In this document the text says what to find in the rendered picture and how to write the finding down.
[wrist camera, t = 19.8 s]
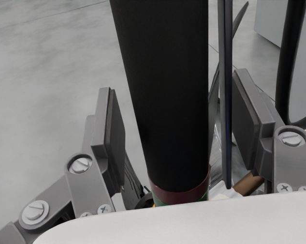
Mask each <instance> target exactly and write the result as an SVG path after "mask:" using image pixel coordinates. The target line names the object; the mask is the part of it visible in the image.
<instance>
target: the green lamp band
mask: <svg viewBox="0 0 306 244"><path fill-rule="evenodd" d="M151 192H152V190H151ZM152 196H153V200H154V203H155V205H156V206H157V207H160V206H169V205H168V204H165V203H163V202H161V201H160V200H159V199H158V198H157V197H156V196H155V195H154V193H153V192H152ZM208 198H209V185H208V188H207V191H206V193H205V194H204V195H203V197H202V198H201V199H199V200H198V201H197V202H201V201H208Z"/></svg>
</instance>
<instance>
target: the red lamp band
mask: <svg viewBox="0 0 306 244"><path fill-rule="evenodd" d="M148 178H149V183H150V187H151V190H152V192H153V193H154V195H155V196H156V197H157V198H158V199H160V200H161V201H163V202H165V203H168V204H171V205H177V204H185V203H193V202H195V201H197V200H198V199H199V198H201V197H202V196H203V195H204V193H205V192H206V190H207V188H208V185H209V167H208V174H207V176H206V178H205V179H204V181H203V182H202V183H201V184H200V185H199V186H197V187H196V188H194V189H192V190H189V191H185V192H169V191H165V190H163V189H160V188H159V187H157V186H156V185H155V184H153V182H152V181H151V179H150V177H149V175H148Z"/></svg>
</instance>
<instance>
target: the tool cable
mask: <svg viewBox="0 0 306 244"><path fill-rule="evenodd" d="M305 12H306V0H288V4H287V10H286V16H285V22H284V28H283V34H282V41H281V48H280V54H279V62H278V69H277V81H276V94H275V108H276V110H277V112H278V113H279V115H280V117H281V118H282V120H283V122H284V123H285V125H293V126H297V127H300V128H302V129H304V130H305V131H306V117H304V118H302V119H301V120H299V121H297V122H291V121H290V118H289V104H290V94H291V84H292V78H293V72H294V67H295V61H296V55H297V50H298V46H299V41H300V36H301V31H302V26H303V21H304V17H305Z"/></svg>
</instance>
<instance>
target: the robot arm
mask: <svg viewBox="0 0 306 244"><path fill-rule="evenodd" d="M232 132H233V135H234V137H235V140H236V143H237V146H238V148H239V150H240V153H241V156H242V159H243V161H244V164H245V167H246V169H247V170H251V173H252V176H253V177H256V176H261V177H263V178H265V179H264V195H256V196H247V197H238V198H226V199H217V200H209V201H201V202H193V203H185V204H177V205H169V206H160V207H153V208H145V209H137V210H129V211H121V212H116V209H115V207H114V204H113V201H112V199H111V197H112V196H113V195H114V194H115V193H120V187H121V186H124V182H125V136H126V133H125V126H124V123H123V119H122V116H121V112H120V108H119V104H118V100H117V96H116V92H115V89H111V88H110V87H104V88H99V90H98V97H97V103H96V110H95V114H94V115H87V117H86V122H85V128H84V133H83V139H82V145H81V150H80V152H77V153H75V154H73V155H72V156H70V157H69V158H68V159H67V160H66V162H65V164H64V172H65V174H63V175H62V176H61V177H60V178H58V179H57V180H56V181H55V182H53V183H52V184H51V185H50V186H49V187H47V188H46V189H45V190H44V191H43V192H41V193H40V194H39V195H38V196H36V197H35V198H34V199H33V200H31V201H30V202H29V203H28V204H27V205H26V206H25V207H24V208H23V209H22V211H21V212H20V215H19V219H17V220H16V221H15V222H12V221H11V222H9V223H8V224H7V225H5V226H4V227H2V228H1V229H0V244H306V131H305V130H304V129H302V128H300V127H297V126H293V125H285V123H284V122H283V120H282V118H281V117H280V115H279V113H278V112H277V110H276V108H275V106H274V105H273V103H272V101H271V99H270V98H269V96H268V94H267V93H266V92H259V90H258V89H257V87H256V85H255V83H254V81H253V80H252V78H251V76H250V74H249V72H248V70H247V69H246V68H242V69H235V70H234V71H233V76H232Z"/></svg>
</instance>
